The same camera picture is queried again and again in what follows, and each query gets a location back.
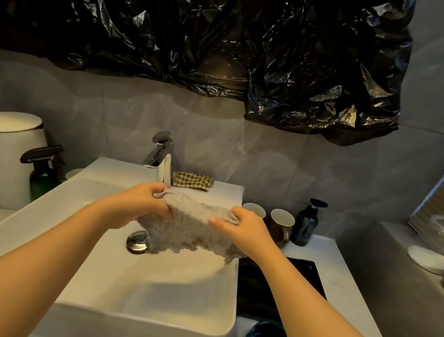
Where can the person's right hand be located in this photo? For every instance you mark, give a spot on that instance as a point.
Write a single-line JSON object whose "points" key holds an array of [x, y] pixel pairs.
{"points": [[249, 231]]}

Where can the person's left hand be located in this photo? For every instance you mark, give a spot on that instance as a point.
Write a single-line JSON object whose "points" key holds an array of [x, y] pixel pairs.
{"points": [[135, 203]]}

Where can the person's left thumb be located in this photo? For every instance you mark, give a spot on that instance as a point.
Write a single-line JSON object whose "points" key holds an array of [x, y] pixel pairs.
{"points": [[163, 209]]}

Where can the person's right thumb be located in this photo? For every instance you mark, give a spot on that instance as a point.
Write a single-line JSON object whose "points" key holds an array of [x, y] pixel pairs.
{"points": [[219, 224]]}

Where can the grey waffle washcloth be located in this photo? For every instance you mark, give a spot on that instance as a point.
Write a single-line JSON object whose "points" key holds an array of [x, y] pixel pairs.
{"points": [[189, 227]]}

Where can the person's right forearm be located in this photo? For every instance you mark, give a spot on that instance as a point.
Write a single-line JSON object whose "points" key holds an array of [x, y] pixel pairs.
{"points": [[310, 313]]}

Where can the person's left forearm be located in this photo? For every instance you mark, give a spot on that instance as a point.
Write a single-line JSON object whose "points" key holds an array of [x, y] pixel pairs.
{"points": [[31, 270]]}

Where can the white cup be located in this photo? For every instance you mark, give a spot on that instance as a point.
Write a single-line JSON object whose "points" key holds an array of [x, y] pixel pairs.
{"points": [[255, 210]]}

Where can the chrome sink drain plug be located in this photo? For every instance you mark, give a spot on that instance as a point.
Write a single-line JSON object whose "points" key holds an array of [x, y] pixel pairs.
{"points": [[137, 241]]}

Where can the checkered folded cloth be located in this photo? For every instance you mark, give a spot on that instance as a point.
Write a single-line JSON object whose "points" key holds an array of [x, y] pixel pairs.
{"points": [[193, 180]]}

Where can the chrome faucet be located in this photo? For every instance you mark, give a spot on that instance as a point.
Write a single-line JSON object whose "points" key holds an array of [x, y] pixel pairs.
{"points": [[161, 157]]}

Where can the white ceramic sink basin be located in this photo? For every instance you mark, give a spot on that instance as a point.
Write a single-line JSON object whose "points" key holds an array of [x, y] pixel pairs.
{"points": [[136, 260]]}

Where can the brown mug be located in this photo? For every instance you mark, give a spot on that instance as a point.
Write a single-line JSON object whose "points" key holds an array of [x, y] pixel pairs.
{"points": [[281, 226]]}

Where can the black tray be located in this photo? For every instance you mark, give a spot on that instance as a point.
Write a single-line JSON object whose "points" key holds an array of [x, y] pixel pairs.
{"points": [[258, 286]]}

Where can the dark pump dispenser bottle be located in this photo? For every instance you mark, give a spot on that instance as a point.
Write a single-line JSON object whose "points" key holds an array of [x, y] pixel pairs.
{"points": [[307, 224]]}

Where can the small white bowl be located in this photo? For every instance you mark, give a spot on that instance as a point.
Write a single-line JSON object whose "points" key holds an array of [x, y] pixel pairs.
{"points": [[73, 173]]}

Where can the green spray bottle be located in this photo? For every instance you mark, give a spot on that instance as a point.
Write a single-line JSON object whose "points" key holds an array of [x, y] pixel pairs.
{"points": [[43, 176]]}

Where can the white toilet tank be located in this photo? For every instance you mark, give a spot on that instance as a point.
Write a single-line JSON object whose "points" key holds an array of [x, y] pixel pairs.
{"points": [[4, 159]]}

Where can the black plastic sheet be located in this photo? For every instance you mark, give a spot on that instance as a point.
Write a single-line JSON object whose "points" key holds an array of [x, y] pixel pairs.
{"points": [[202, 36]]}

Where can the white round dish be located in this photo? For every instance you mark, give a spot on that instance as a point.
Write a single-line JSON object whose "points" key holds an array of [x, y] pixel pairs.
{"points": [[429, 259]]}

